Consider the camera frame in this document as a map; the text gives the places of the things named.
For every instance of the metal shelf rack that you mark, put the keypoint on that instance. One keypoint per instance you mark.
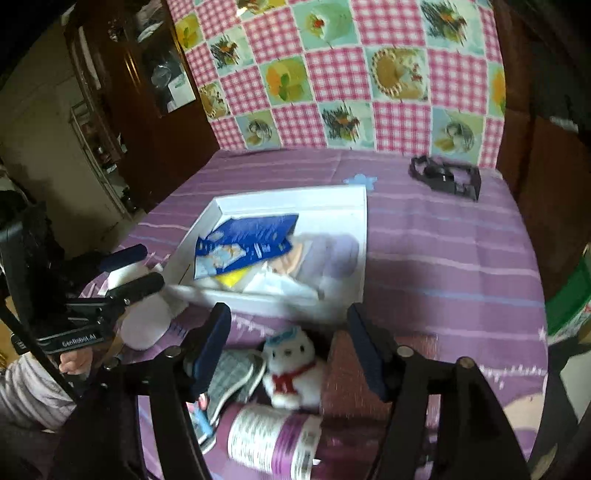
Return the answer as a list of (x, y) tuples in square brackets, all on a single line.
[(99, 157)]

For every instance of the yellow packet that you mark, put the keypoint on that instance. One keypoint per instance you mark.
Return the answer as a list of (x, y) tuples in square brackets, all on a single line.
[(233, 278)]

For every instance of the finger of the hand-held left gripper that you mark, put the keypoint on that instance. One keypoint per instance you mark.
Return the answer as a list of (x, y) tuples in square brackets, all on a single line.
[(143, 284), (124, 257)]

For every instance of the white cardboard box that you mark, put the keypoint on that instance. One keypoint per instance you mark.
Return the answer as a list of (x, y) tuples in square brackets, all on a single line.
[(323, 207)]

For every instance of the grey plaid fabric pouch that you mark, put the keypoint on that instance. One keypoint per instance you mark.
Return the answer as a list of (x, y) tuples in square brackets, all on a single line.
[(235, 374)]

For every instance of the clear pack of makeup puffs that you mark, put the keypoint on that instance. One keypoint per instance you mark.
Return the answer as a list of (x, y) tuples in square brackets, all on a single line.
[(328, 258)]

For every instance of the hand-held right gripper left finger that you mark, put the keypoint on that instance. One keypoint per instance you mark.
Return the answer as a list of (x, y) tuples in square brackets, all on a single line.
[(212, 350)]

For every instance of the pink glitter pouch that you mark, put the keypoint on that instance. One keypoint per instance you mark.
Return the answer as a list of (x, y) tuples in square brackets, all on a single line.
[(341, 383)]

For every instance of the white toilet paper roll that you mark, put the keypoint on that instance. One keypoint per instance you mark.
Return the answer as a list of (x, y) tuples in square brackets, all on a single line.
[(147, 323)]

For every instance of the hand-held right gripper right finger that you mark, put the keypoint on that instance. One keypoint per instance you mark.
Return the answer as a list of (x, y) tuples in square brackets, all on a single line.
[(369, 350)]

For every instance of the purple striped tablecloth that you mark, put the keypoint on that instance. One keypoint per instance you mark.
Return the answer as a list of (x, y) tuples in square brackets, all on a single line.
[(438, 267)]

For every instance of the white plush toy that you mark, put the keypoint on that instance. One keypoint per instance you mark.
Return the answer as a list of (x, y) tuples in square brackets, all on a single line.
[(291, 360)]

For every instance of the blue packet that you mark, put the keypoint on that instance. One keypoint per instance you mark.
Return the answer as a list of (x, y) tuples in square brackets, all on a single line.
[(249, 235)]

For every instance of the black plastic clip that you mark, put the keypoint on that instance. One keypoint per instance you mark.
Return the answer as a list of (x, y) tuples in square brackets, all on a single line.
[(443, 177)]

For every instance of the pink checkered printed cloth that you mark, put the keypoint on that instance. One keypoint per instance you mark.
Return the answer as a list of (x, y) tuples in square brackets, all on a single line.
[(341, 69)]

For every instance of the purple bottle with white label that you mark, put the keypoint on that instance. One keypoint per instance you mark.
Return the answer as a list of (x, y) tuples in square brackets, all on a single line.
[(268, 438)]

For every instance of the person's left hand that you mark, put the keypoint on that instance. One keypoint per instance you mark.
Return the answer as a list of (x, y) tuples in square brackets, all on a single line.
[(76, 362)]

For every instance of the green and white carton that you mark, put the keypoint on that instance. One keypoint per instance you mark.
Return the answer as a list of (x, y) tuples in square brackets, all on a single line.
[(570, 304)]

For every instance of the dark wooden cabinet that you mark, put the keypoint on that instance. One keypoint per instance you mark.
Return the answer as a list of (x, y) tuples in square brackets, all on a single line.
[(129, 138)]

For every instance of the person's left forearm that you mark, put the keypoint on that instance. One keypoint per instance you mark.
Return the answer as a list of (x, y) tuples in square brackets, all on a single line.
[(27, 392)]

